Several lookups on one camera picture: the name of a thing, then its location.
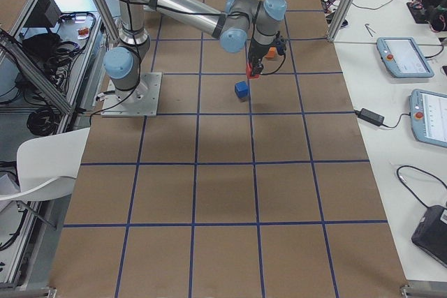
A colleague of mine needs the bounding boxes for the orange wooden block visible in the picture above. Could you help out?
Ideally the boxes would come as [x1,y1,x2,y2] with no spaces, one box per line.
[265,47,277,60]

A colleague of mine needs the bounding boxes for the blue wooden block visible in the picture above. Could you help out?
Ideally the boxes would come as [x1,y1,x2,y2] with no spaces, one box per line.
[234,81,249,100]

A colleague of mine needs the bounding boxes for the white chair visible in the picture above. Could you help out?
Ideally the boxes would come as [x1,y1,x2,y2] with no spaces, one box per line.
[1,128,90,202]

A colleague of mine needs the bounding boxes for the teach pendant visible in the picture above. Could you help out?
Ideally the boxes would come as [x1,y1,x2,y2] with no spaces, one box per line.
[376,37,434,78]
[409,89,446,148]

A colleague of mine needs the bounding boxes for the black laptop device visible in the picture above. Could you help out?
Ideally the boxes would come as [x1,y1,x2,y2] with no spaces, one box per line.
[411,205,446,267]

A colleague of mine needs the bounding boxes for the black power adapter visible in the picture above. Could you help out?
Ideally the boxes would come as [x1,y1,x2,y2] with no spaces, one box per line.
[354,108,384,126]

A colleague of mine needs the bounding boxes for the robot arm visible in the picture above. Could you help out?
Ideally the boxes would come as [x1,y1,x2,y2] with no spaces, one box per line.
[104,0,287,103]

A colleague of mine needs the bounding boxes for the red wooden block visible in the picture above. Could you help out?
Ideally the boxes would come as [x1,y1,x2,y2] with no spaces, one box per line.
[246,63,263,80]

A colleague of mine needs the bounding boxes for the teach pendant near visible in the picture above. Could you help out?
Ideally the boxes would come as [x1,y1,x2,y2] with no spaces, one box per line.
[409,89,446,148]

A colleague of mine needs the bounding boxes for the orange snack packet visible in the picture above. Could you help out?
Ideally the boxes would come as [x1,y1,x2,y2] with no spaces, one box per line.
[78,27,89,39]

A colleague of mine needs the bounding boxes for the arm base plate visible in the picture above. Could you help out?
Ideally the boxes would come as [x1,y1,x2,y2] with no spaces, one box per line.
[101,73,163,117]

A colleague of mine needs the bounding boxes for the teach pendant far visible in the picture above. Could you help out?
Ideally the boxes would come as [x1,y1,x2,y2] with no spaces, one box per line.
[376,37,434,78]

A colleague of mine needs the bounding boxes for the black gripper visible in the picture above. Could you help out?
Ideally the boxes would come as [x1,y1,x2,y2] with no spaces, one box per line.
[247,38,274,75]

